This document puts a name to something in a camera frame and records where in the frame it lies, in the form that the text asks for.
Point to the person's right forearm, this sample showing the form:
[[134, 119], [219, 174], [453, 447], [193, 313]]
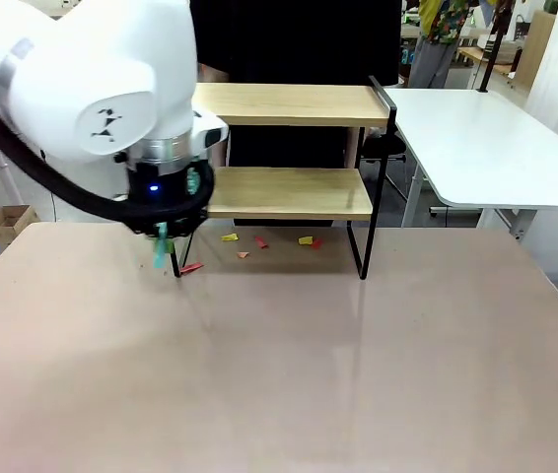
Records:
[[214, 74]]

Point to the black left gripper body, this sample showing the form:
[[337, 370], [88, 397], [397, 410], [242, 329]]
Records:
[[160, 189]]

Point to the yellow paper scrap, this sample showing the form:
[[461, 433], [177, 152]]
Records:
[[305, 240], [230, 238]]

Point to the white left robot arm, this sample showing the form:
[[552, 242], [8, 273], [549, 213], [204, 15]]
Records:
[[87, 59]]

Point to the person in black clothes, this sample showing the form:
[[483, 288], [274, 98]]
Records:
[[299, 39]]

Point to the large white table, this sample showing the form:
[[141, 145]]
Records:
[[481, 148]]

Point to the black clamp pole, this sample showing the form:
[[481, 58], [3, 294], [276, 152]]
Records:
[[493, 49]]

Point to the open cardboard box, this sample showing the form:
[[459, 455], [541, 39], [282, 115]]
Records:
[[10, 219]]

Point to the dark grey plastic stool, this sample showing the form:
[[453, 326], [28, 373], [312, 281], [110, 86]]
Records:
[[387, 148]]

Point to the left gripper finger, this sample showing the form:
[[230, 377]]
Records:
[[143, 230], [185, 227]]

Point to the red paper scrap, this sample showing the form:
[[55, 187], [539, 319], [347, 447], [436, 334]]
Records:
[[261, 242], [317, 243], [191, 268]]

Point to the person's left forearm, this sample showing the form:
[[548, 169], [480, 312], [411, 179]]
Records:
[[351, 147]]

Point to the orange paper scrap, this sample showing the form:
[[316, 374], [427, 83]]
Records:
[[243, 254]]

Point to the person in floral shirt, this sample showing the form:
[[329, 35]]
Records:
[[437, 54]]

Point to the light wooden bench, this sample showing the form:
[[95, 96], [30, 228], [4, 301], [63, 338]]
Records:
[[476, 55]]

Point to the black frame wooden shelf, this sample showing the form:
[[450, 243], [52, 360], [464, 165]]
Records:
[[284, 194]]

